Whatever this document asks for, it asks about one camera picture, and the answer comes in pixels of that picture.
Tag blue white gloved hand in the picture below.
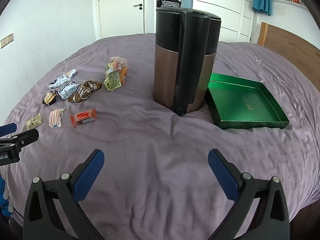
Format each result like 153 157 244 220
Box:
0 177 13 218

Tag brown oatmeal snack packet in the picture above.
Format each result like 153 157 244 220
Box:
67 80 102 103

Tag red snack bar wrapper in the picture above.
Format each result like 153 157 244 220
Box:
70 108 97 128

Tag pink striped snack packet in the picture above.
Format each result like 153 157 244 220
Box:
48 108 65 128

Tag gold Danisa cookie packet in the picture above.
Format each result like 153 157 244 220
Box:
42 90 57 106

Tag white blue cookie packet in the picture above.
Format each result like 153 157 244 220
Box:
57 81 79 100

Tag white door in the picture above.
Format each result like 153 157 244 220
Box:
99 0 144 37

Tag green metal tray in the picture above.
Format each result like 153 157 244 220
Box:
204 73 290 129

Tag clear bag of colourful candy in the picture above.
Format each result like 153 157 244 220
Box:
104 56 128 92

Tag white blue snack packet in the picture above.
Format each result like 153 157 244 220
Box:
47 69 77 89

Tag folded dark clothes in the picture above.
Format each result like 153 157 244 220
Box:
157 0 181 8

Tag wooden headboard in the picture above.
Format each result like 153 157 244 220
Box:
258 22 320 89

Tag purple bed sheet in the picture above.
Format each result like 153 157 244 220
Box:
1 34 319 239

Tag black and bronze canister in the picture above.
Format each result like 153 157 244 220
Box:
153 8 221 116

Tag wall light switch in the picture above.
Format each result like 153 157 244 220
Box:
1 34 14 49

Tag white wardrobe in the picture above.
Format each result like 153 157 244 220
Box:
154 0 256 43

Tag beige small snack packet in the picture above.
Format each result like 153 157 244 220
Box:
25 113 42 130

